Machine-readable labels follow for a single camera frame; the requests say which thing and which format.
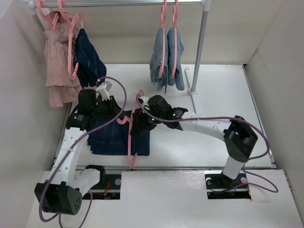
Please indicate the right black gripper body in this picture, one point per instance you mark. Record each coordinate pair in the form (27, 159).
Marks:
(149, 123)

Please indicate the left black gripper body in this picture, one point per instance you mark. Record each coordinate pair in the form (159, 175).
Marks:
(105, 109)

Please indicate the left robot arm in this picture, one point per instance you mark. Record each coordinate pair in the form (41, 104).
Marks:
(62, 191)

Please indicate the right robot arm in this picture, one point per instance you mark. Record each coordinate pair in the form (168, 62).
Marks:
(237, 135)

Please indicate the dark denim garment on hanger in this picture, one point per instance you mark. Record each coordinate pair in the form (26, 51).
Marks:
(90, 67)

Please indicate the pink hanger with dress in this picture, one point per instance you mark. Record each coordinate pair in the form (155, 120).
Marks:
(52, 20)

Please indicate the pink hanger left light jeans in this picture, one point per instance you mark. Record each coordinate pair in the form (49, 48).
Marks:
(163, 18)

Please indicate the pink hanger light jeans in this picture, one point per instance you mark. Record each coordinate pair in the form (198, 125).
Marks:
(174, 24)
(163, 18)

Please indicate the pink hanger right light jeans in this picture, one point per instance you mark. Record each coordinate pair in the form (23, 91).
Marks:
(174, 24)

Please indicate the pink pleated dress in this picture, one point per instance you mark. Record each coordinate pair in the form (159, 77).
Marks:
(61, 88)

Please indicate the light blue jeans right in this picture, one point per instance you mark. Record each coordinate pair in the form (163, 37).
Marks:
(178, 79)

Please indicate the light blue jeans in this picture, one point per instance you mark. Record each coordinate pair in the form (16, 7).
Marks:
(155, 62)
(178, 79)

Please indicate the light blue jeans left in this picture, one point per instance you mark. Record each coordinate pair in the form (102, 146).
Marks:
(155, 62)

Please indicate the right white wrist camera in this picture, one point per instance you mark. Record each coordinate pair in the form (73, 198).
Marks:
(142, 100)

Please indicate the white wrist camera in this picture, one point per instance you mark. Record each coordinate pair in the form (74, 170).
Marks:
(142, 100)
(103, 90)

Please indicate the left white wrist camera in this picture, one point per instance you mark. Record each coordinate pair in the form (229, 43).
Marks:
(103, 90)

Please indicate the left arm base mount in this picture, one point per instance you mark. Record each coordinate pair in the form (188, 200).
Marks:
(109, 188)

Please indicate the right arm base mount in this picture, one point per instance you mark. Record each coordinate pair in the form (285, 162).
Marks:
(221, 187)

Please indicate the white clothes rack frame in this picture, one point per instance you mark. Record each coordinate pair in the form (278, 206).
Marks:
(32, 5)

